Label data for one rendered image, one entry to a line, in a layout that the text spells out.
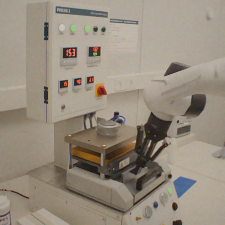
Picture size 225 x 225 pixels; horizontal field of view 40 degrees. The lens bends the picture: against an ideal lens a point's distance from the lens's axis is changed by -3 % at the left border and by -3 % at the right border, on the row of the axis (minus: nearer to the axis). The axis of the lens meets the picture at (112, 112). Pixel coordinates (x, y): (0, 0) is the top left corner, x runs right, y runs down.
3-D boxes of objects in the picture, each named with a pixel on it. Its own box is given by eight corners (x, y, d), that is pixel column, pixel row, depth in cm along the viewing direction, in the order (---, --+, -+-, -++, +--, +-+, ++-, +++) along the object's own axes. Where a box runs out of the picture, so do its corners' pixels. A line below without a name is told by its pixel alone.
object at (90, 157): (71, 158, 114) (71, 133, 112) (107, 143, 132) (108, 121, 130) (109, 171, 105) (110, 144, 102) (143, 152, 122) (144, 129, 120)
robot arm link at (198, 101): (173, 122, 86) (202, 126, 89) (193, 78, 80) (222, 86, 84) (150, 92, 101) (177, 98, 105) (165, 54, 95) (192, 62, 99)
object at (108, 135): (51, 155, 116) (51, 122, 112) (103, 136, 140) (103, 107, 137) (104, 175, 102) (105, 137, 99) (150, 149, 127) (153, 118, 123)
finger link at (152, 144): (159, 130, 105) (162, 132, 104) (147, 157, 109) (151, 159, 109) (153, 132, 102) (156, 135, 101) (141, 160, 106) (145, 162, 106)
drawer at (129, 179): (67, 179, 117) (67, 159, 115) (103, 161, 134) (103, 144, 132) (134, 205, 100) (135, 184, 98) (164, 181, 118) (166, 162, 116)
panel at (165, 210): (144, 264, 97) (127, 213, 97) (183, 223, 121) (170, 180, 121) (149, 264, 96) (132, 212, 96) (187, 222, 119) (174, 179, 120)
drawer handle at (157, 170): (135, 189, 103) (136, 178, 102) (156, 174, 115) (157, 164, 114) (140, 191, 102) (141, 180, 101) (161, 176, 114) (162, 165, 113)
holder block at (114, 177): (72, 170, 116) (72, 163, 115) (105, 155, 131) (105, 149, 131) (108, 184, 106) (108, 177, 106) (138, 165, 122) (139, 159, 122)
